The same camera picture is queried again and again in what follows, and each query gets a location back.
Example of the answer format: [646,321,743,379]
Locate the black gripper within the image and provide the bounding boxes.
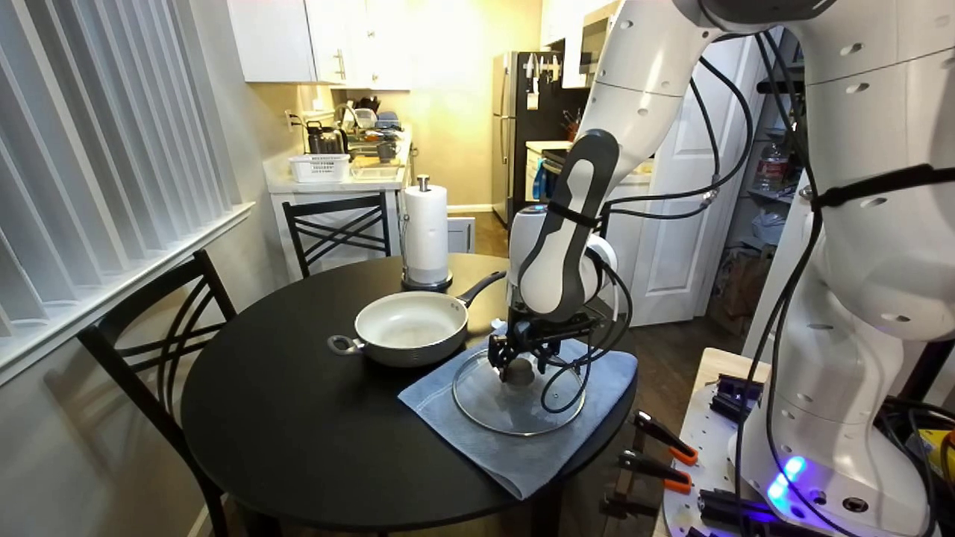
[487,297,612,381]

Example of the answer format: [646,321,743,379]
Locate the glass lid with black knob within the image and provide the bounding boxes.
[446,348,591,441]

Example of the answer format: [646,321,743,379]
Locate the light blue folded towel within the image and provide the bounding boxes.
[393,338,640,505]

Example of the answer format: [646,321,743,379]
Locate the grey pan with white inside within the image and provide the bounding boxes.
[324,268,511,374]

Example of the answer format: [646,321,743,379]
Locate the white paper towel roll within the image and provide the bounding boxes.
[399,181,452,288]

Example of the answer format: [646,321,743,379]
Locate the white panel door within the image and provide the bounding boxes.
[605,33,749,330]

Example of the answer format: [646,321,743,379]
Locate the light robot mounting table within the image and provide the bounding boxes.
[652,342,955,537]

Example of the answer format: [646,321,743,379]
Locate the silver paper towel holder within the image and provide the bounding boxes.
[397,174,457,296]

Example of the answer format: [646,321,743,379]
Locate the small black clamp block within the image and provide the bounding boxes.
[706,371,766,426]

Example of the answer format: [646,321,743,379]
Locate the brown bag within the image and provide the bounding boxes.
[706,248,776,339]

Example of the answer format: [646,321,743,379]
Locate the white kitchen counter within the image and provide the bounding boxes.
[263,147,411,284]

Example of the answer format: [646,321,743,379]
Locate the black wooden dining chair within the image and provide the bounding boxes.
[281,192,393,284]
[75,248,242,537]

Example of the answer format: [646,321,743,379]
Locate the black refrigerator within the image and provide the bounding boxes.
[488,47,591,229]

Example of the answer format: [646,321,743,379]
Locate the white plastic container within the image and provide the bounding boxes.
[290,153,354,189]

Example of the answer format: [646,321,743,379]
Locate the silver kettle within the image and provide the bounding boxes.
[340,99,382,136]

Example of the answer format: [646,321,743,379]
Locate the white upper kitchen cabinets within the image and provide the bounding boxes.
[224,0,418,93]

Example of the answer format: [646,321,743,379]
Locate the window with vertical blinds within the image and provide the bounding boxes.
[0,0,255,385]

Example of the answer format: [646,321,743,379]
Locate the black clamp with orange handle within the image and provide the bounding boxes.
[615,448,696,499]
[631,406,702,469]

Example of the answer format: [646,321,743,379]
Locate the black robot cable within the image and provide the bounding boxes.
[731,26,833,500]

